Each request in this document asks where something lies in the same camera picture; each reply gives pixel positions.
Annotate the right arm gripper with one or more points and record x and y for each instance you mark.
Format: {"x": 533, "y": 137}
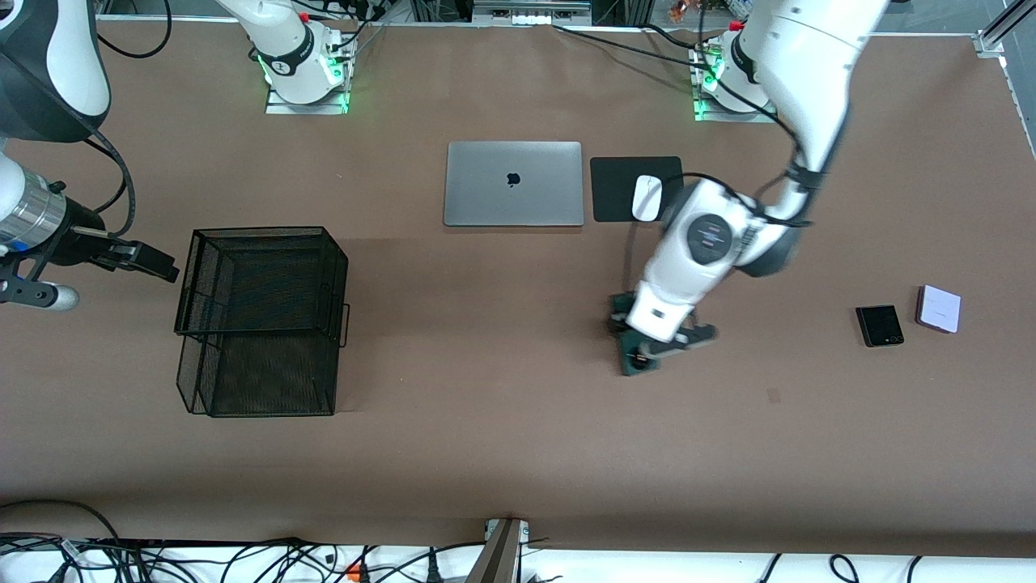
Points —
{"x": 78, "y": 237}

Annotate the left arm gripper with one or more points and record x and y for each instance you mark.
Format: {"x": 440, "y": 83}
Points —
{"x": 617, "y": 325}

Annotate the dark green smartphone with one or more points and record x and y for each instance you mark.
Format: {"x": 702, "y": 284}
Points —
{"x": 631, "y": 368}

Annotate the black flip phone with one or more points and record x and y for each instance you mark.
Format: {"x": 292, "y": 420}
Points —
{"x": 880, "y": 325}

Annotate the lavender flip phone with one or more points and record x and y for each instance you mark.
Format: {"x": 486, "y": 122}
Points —
{"x": 940, "y": 309}

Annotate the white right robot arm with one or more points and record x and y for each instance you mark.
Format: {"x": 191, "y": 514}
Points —
{"x": 73, "y": 73}

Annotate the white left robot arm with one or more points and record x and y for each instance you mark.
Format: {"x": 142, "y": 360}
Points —
{"x": 809, "y": 65}

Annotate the white computer mouse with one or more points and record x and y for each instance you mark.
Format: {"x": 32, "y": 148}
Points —
{"x": 645, "y": 194}

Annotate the black mouse pad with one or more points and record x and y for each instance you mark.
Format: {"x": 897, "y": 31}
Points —
{"x": 611, "y": 186}

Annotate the silver laptop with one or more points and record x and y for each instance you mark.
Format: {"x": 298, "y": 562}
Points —
{"x": 514, "y": 186}

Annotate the grey power strip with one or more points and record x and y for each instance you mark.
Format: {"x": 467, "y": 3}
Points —
{"x": 530, "y": 18}

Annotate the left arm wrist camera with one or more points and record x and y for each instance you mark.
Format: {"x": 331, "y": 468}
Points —
{"x": 688, "y": 338}

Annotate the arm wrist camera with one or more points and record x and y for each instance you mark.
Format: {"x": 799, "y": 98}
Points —
{"x": 48, "y": 295}
{"x": 688, "y": 338}

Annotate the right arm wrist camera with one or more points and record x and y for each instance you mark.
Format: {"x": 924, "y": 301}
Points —
{"x": 48, "y": 295}

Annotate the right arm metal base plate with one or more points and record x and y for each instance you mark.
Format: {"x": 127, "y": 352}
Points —
{"x": 307, "y": 108}

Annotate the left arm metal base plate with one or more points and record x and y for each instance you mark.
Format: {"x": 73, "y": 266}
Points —
{"x": 728, "y": 118}

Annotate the grey metal camera bracket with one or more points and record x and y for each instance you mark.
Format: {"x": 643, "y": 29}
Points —
{"x": 498, "y": 559}

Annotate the aluminium corner bracket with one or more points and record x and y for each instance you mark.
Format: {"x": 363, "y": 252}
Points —
{"x": 989, "y": 44}

